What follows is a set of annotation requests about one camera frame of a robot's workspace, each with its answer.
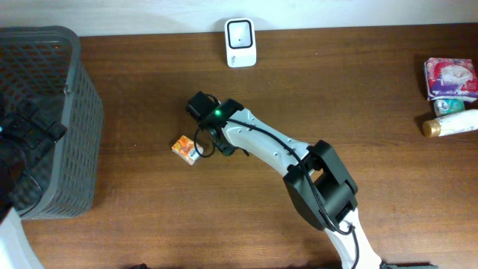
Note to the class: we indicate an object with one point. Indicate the orange tissue packet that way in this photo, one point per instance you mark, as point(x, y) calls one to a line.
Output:
point(187, 150)

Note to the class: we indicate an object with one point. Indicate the white barcode scanner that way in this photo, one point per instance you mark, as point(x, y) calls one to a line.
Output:
point(240, 43)

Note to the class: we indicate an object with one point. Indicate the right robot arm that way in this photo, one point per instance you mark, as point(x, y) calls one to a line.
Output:
point(320, 187)

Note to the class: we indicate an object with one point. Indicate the white tube gold cap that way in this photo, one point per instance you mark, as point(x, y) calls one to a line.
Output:
point(464, 121)

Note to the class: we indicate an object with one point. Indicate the small green tissue packet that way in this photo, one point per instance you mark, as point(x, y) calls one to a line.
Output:
point(444, 107)

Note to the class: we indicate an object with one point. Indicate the red purple tissue pack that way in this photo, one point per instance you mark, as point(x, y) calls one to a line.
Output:
point(450, 78)

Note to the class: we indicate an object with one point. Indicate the dark grey plastic basket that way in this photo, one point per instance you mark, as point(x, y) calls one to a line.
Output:
point(43, 64)

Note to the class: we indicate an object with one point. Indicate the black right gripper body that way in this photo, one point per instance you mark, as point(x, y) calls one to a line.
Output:
point(221, 141)

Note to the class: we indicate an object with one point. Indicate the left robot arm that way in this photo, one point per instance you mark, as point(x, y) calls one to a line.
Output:
point(27, 136)

